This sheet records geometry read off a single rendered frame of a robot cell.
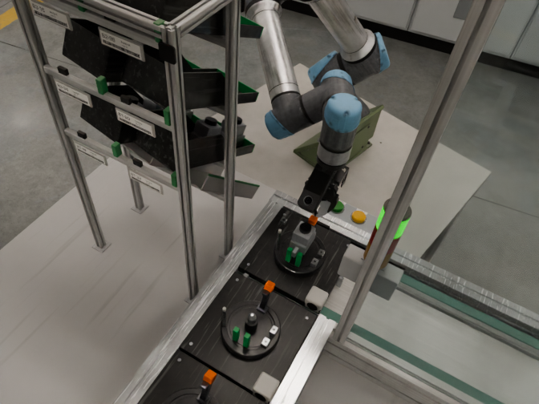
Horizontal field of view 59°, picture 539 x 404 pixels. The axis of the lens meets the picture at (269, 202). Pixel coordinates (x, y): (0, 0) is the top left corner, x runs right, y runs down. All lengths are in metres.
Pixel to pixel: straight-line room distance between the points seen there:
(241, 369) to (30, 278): 0.65
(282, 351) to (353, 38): 0.90
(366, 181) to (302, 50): 2.34
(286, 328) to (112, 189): 0.74
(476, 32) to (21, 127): 2.95
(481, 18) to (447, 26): 3.51
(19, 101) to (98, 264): 2.20
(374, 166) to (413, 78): 2.15
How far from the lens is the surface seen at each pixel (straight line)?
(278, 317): 1.19
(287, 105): 1.14
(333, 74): 1.13
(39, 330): 1.38
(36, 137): 3.20
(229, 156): 1.08
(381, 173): 1.71
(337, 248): 1.32
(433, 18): 4.09
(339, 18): 1.44
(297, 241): 1.21
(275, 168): 1.64
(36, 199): 2.84
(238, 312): 1.17
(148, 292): 1.36
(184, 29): 0.77
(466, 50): 0.62
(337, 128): 1.01
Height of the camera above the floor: 2.03
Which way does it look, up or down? 50 degrees down
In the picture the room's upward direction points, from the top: 7 degrees clockwise
